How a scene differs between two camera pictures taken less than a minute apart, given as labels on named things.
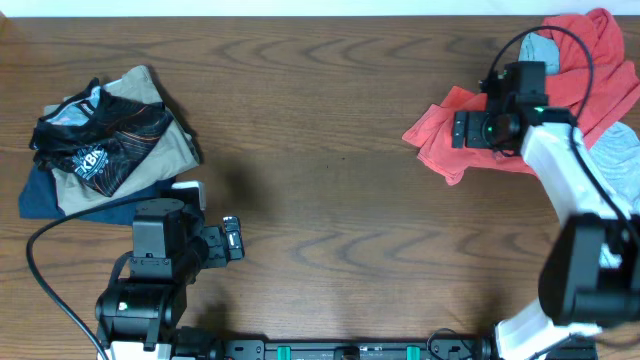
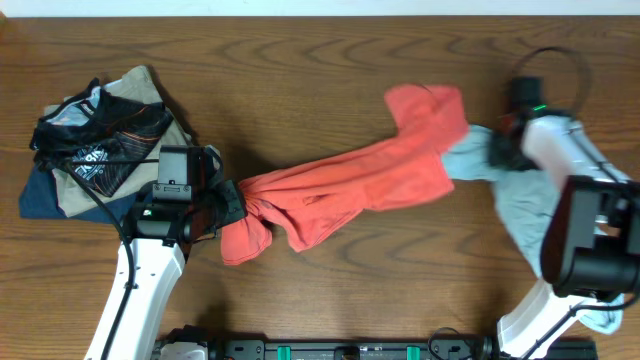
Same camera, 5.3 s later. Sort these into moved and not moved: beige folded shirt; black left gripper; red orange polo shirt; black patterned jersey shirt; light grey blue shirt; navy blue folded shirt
Moved: black left gripper; red orange polo shirt; light grey blue shirt
Not moved: black patterned jersey shirt; navy blue folded shirt; beige folded shirt
